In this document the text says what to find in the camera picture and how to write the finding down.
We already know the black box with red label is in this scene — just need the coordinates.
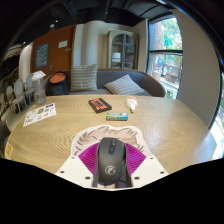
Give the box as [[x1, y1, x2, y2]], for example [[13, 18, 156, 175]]
[[88, 97, 113, 114]]

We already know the green and blue small pack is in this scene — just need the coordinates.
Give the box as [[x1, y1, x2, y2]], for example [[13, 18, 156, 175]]
[[105, 112, 129, 122]]

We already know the striped grey cushion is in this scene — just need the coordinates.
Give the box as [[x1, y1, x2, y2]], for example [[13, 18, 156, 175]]
[[103, 73, 147, 97], [69, 63, 99, 93]]

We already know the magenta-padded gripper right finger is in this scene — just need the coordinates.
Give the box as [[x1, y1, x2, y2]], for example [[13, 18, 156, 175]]
[[123, 143, 170, 190]]

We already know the white sticker sheet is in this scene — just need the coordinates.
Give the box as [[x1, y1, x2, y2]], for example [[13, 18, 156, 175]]
[[22, 102, 57, 128]]

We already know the blue framed wall poster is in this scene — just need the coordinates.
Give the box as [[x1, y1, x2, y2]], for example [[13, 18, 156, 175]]
[[35, 42, 50, 69]]

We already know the arched glass-door cabinet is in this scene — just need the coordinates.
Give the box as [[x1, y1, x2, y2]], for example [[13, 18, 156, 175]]
[[106, 28, 140, 71]]

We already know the orange round cushion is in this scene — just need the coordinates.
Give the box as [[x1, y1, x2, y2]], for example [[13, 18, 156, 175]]
[[49, 72, 67, 85]]

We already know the group of white chairs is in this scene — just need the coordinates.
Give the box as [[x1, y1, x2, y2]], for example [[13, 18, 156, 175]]
[[2, 73, 36, 114]]

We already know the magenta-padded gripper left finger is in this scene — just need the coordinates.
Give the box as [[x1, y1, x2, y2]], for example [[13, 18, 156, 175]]
[[54, 143, 102, 188]]

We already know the yellow sticker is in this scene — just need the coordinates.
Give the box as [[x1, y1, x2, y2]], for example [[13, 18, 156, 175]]
[[4, 143, 14, 160]]

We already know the grey curved sofa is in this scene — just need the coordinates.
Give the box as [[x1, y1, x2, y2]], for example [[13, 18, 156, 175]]
[[46, 68, 167, 98]]

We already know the black computer mouse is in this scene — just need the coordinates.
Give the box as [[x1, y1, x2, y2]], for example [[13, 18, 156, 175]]
[[92, 136, 132, 188]]

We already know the clear spray bottle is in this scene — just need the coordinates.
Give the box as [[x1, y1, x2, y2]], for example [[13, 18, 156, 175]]
[[30, 70, 48, 106]]

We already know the cat-shaped printed mouse pad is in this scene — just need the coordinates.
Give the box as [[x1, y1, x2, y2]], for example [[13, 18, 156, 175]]
[[70, 124, 152, 158]]

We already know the black-framed window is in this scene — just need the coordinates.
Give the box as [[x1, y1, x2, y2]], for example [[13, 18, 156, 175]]
[[146, 14, 184, 100]]

